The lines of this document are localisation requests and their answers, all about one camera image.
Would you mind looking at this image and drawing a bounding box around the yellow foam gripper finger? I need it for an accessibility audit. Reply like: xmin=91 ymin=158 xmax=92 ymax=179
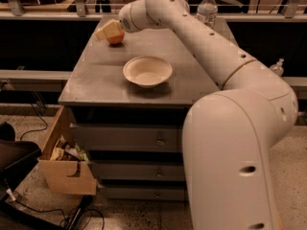
xmin=95 ymin=19 xmax=123 ymax=40

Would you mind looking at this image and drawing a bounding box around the orange fruit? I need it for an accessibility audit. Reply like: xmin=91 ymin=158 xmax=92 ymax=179
xmin=107 ymin=31 xmax=125 ymax=45

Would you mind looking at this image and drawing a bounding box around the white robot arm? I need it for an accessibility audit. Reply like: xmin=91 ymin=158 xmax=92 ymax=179
xmin=96 ymin=0 xmax=298 ymax=230

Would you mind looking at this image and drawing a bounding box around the white paper bowl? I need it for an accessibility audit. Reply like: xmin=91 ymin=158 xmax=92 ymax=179
xmin=123 ymin=56 xmax=173 ymax=88

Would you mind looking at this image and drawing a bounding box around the grey metal drawer cabinet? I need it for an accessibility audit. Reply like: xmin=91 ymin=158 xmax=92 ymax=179
xmin=58 ymin=14 xmax=239 ymax=203

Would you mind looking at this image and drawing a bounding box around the clear plastic water bottle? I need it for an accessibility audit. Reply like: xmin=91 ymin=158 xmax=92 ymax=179
xmin=197 ymin=0 xmax=218 ymax=28

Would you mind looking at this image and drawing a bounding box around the wooden crate with items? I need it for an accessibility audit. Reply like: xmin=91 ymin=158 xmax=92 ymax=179
xmin=38 ymin=106 xmax=96 ymax=196

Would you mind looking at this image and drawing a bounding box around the black chair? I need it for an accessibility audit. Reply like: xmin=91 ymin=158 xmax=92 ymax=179
xmin=0 ymin=122 xmax=41 ymax=199

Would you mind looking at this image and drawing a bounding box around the small clear bottle background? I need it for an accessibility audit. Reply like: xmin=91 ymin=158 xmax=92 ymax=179
xmin=270 ymin=58 xmax=284 ymax=77

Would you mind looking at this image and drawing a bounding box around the black floor cable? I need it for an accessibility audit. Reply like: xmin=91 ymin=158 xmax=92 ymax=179
xmin=4 ymin=175 xmax=106 ymax=230

